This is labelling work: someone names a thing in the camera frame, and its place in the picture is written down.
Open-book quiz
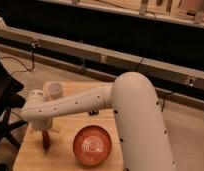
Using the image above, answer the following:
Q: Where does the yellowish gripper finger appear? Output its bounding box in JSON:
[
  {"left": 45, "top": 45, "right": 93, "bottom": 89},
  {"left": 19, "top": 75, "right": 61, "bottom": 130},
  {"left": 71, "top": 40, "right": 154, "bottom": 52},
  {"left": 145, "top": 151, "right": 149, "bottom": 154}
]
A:
[
  {"left": 50, "top": 120, "right": 60, "bottom": 134},
  {"left": 30, "top": 128, "right": 39, "bottom": 134}
]

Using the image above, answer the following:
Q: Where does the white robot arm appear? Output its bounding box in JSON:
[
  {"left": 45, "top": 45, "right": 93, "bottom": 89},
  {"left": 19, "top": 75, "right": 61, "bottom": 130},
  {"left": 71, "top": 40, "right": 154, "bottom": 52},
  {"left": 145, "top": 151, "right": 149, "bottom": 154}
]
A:
[{"left": 21, "top": 72, "right": 176, "bottom": 171}]

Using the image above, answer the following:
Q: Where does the white plastic cup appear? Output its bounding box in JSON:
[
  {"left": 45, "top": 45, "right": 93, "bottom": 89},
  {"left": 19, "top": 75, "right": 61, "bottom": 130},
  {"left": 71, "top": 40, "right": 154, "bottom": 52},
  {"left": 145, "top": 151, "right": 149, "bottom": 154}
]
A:
[{"left": 45, "top": 82, "right": 63, "bottom": 100}]

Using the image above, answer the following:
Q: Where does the black rectangular case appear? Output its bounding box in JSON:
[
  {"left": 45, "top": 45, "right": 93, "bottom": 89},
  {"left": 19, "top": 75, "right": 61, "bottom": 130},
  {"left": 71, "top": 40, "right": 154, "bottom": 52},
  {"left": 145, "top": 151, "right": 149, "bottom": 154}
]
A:
[{"left": 88, "top": 110, "right": 99, "bottom": 116}]

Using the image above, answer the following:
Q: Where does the orange round plate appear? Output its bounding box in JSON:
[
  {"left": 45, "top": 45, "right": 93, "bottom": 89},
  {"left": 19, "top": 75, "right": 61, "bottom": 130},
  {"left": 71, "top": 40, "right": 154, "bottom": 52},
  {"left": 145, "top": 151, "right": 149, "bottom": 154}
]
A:
[{"left": 73, "top": 125, "right": 112, "bottom": 167}]

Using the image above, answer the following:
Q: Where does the black office chair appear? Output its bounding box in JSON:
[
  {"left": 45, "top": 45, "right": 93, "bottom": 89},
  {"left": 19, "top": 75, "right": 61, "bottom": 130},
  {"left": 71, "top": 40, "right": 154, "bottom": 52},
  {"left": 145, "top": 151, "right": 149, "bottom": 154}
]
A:
[{"left": 0, "top": 62, "right": 26, "bottom": 149}]

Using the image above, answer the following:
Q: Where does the black cable on floor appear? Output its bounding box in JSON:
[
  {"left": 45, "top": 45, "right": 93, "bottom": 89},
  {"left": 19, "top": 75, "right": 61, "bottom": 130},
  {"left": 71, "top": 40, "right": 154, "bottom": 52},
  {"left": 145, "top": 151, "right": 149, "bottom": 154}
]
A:
[{"left": 0, "top": 40, "right": 40, "bottom": 76}]

